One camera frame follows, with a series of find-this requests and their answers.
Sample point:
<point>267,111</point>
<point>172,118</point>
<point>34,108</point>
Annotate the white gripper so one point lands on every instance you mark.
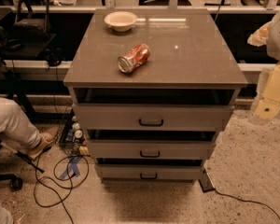
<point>266,106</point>

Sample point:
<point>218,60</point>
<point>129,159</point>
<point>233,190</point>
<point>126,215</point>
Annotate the grey top drawer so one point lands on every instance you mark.
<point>153,117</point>

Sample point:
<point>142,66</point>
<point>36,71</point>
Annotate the grey drawer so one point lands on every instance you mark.
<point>148,172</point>
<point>153,117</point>
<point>152,150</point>

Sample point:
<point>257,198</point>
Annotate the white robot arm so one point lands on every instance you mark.
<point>268,35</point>

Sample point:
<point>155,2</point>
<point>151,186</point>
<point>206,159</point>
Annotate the grey drawer cabinet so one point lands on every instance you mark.
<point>189,64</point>

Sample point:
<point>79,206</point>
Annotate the grey middle drawer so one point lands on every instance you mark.
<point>152,150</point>

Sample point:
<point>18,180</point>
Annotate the grey bottom drawer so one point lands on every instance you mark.
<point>148,172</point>

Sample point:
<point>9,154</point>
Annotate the black floor plate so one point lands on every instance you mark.
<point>206,182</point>

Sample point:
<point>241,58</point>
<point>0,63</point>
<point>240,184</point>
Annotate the crushed orange soda can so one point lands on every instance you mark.
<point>135,57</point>

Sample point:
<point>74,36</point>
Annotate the white bowl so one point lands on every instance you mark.
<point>121,21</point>

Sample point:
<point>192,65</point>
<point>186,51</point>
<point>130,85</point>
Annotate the blue tape on floor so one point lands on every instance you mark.
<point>71,169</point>

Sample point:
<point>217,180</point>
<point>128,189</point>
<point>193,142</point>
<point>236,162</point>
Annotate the black headphones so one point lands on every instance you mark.
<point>53,57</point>

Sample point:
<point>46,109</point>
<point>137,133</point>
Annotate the tan shoe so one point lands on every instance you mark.
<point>44,145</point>

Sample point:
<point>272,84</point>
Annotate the black bag on shelf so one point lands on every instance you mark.
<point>27,26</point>

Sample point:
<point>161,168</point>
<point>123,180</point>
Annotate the person's leg in light trousers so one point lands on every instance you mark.
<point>15,124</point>

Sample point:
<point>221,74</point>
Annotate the black office chair base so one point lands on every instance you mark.
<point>15,182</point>

